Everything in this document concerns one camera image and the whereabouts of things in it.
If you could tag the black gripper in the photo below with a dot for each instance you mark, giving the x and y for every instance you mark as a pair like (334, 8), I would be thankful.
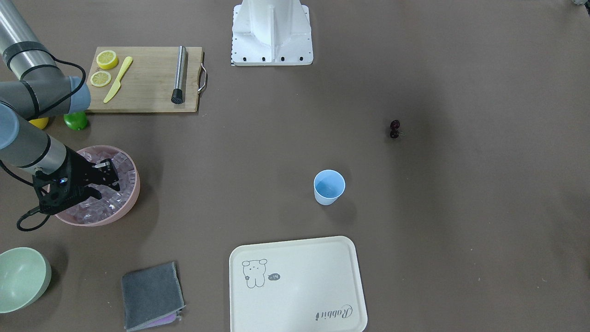
(77, 171)

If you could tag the dark cherries pair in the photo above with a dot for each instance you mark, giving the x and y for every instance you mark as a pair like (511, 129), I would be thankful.
(395, 129)

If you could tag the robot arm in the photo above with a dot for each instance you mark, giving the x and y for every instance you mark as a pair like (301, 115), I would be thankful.
(40, 90)

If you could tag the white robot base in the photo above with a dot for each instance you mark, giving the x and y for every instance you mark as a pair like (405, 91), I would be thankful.
(271, 33)

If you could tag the clear ice cubes pile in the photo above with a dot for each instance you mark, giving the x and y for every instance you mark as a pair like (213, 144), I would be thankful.
(110, 203)

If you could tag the light blue cup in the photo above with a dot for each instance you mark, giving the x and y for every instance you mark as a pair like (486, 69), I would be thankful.
(328, 186)

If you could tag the pink bowl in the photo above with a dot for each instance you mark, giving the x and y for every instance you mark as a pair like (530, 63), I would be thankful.
(115, 210)

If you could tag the green lime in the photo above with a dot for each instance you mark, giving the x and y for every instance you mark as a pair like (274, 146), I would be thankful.
(76, 121)

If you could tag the whole lemon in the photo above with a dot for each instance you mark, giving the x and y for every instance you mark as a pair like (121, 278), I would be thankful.
(40, 123)

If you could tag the yellow plastic knife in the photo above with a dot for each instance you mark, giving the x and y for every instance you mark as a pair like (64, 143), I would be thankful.
(116, 85)

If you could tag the lemon slice near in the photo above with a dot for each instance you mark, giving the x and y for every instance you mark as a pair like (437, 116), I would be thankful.
(100, 79)

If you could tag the lemon slice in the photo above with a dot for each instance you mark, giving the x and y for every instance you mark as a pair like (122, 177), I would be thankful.
(100, 79)
(107, 59)

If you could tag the wooden cutting board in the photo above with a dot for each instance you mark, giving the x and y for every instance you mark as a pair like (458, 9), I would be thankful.
(149, 82)

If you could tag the green bowl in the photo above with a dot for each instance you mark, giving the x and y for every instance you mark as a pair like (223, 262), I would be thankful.
(25, 275)

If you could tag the steel muddler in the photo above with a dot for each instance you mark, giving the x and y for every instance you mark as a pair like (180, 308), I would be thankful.
(178, 94)

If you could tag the lemon slice far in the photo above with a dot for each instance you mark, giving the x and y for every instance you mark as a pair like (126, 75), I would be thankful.
(107, 59)

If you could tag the grey folded cloth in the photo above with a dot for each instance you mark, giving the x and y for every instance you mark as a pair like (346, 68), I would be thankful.
(152, 297)

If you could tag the cream rabbit tray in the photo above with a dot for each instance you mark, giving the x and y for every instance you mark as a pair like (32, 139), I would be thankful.
(307, 285)

